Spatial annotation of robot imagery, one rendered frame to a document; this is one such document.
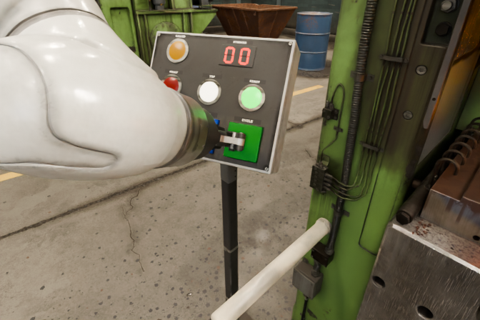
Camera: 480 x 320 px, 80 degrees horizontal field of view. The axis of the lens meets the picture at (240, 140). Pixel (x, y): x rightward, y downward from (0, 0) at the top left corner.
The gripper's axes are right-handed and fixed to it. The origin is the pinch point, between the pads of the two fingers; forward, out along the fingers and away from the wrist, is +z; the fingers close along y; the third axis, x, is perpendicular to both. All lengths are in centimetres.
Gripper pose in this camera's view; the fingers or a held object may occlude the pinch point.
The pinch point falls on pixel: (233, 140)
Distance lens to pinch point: 55.5
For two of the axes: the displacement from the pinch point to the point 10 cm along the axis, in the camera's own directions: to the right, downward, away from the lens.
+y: 9.3, 1.8, -3.3
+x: 1.9, -9.8, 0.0
